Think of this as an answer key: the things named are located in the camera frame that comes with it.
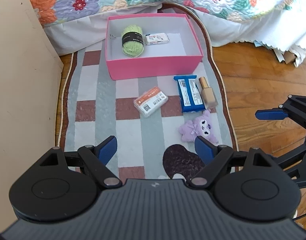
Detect purple plush toy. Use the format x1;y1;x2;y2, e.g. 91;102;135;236
178;110;218;144

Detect foundation bottle gold cap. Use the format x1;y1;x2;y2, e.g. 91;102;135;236
199;76;218;109

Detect blue wet wipes pack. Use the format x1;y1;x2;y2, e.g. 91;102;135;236
173;75;206;113

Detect clear box orange label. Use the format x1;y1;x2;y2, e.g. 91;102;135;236
133;86;168;117

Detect green yarn ball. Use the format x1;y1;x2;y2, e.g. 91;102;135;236
122;24;144;57

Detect white small tissue pack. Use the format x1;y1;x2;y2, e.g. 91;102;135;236
145;33;169;46

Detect dark fuzzy slipper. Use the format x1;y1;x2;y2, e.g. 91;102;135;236
162;144;205;180

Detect checkered oval rug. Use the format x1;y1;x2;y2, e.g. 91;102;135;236
55;3;238;181

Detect white bed skirt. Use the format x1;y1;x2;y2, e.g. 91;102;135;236
44;2;306;66

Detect pink storage box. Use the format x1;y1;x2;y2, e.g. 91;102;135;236
105;13;203;80

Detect beige wooden cabinet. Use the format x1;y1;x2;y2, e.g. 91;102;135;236
0;0;63;231

